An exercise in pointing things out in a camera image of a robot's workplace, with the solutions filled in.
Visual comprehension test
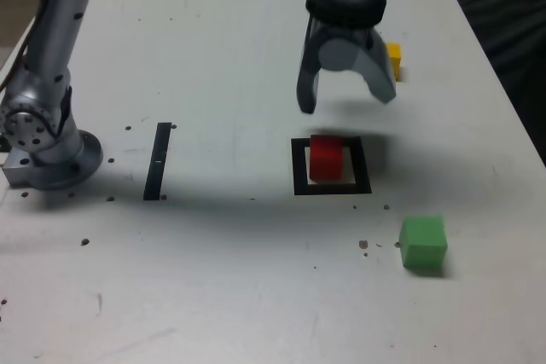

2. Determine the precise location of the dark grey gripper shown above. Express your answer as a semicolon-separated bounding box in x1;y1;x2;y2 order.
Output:
295;14;398;115

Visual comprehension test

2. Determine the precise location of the yellow cube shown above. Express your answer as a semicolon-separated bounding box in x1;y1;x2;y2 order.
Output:
385;43;404;83

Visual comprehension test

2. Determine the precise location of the red cube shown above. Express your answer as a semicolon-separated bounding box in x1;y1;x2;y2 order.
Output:
308;134;345;182

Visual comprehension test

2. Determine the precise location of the green cube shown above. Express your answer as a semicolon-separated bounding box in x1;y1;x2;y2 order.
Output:
398;215;449;271

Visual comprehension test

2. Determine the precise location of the black tape square outline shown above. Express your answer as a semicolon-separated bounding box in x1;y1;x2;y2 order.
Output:
290;136;373;196

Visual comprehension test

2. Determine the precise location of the black tape strip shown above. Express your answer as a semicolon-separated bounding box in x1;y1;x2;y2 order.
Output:
142;122;172;202

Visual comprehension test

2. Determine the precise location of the dark thin cable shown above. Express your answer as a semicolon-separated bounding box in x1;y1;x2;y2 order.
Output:
0;9;44;99

